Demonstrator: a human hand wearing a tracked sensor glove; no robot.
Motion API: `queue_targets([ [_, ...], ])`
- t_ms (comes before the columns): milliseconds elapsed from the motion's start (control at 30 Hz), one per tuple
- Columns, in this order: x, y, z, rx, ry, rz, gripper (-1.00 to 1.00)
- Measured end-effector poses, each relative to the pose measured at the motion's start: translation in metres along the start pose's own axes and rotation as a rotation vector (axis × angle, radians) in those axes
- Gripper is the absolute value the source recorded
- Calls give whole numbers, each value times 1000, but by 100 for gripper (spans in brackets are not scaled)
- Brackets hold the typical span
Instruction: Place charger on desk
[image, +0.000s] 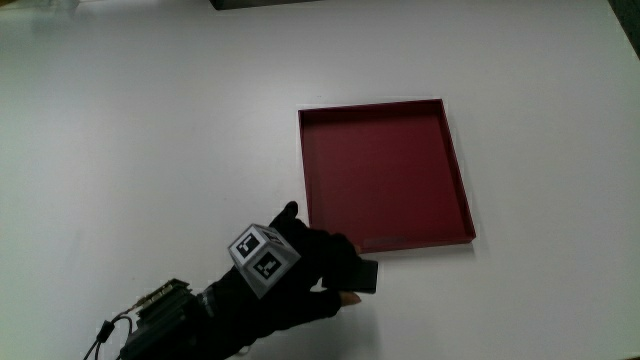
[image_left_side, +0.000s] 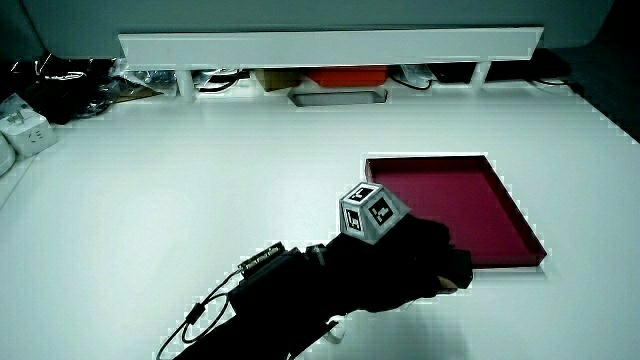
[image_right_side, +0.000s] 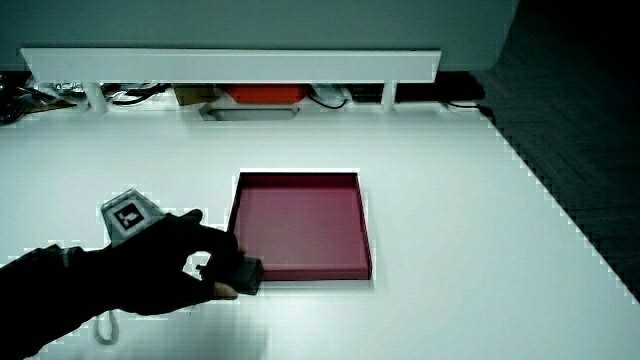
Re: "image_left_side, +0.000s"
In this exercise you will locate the person's left hand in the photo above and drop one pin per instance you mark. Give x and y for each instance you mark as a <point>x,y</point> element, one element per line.
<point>385,270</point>

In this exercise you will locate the black charger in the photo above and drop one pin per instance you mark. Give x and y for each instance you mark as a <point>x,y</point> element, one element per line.
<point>462,267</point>

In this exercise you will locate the black forearm sensor module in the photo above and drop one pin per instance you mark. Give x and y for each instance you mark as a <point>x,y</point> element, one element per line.
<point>261,257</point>

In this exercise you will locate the person's left forearm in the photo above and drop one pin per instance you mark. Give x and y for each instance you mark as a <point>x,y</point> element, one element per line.
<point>280,315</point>

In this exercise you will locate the white desk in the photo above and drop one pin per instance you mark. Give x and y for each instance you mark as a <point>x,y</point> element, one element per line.
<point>175,200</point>

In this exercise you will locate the red tray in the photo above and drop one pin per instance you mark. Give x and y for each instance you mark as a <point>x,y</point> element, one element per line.
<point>450,200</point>

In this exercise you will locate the orange box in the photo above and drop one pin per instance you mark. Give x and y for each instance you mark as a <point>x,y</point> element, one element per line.
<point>347,76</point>

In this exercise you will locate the small clear plastic bag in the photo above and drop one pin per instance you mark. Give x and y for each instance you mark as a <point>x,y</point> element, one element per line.
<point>416,75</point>

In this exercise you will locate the brown cardboard box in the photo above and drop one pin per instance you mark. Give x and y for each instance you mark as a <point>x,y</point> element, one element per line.
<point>277,79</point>

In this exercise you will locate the white shelf riser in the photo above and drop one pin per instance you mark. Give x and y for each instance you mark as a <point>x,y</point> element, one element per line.
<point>325,47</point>

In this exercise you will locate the black flat device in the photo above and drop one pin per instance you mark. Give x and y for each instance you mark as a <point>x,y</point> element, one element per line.
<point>530,67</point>

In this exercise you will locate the grey divider panel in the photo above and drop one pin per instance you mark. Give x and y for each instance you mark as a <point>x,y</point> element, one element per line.
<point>320,15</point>

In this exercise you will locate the white power socket cube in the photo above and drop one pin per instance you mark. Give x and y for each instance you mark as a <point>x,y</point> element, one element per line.
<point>30,134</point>

